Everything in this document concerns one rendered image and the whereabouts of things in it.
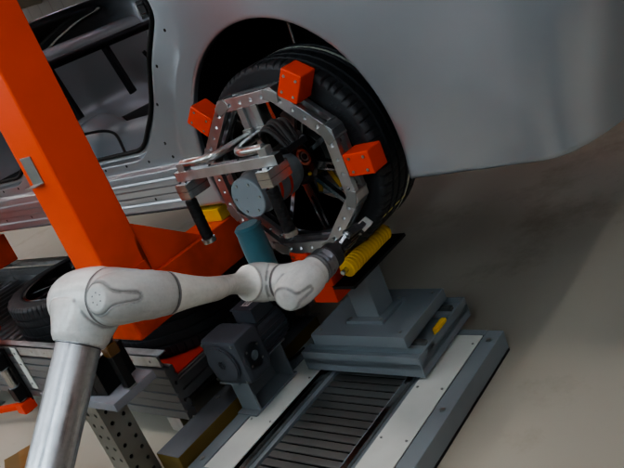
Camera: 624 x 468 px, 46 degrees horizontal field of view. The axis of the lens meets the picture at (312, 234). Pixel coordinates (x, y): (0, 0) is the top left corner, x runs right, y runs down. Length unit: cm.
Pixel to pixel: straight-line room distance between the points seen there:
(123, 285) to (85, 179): 84
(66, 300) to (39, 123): 75
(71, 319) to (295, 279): 59
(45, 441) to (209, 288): 47
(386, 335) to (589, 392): 64
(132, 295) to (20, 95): 91
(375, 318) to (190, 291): 102
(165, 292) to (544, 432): 117
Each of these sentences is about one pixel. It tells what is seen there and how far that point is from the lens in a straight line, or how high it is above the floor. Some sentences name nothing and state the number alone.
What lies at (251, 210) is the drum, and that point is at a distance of 219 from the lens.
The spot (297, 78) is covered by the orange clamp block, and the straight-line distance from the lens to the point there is 207.
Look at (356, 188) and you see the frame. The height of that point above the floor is 78.
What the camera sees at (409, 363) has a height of 15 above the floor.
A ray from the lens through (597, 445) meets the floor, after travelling 217.
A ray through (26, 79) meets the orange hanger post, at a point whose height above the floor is 139.
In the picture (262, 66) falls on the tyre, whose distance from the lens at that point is 225.
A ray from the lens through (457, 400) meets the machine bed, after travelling 232.
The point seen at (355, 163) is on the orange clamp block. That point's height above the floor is 85.
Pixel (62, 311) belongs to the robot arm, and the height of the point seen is 92.
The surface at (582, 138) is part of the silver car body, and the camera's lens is 193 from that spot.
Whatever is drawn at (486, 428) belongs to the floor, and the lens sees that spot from 231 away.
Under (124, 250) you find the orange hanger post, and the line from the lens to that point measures 241.
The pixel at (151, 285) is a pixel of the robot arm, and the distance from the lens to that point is 160.
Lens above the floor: 141
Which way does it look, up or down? 19 degrees down
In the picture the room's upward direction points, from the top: 22 degrees counter-clockwise
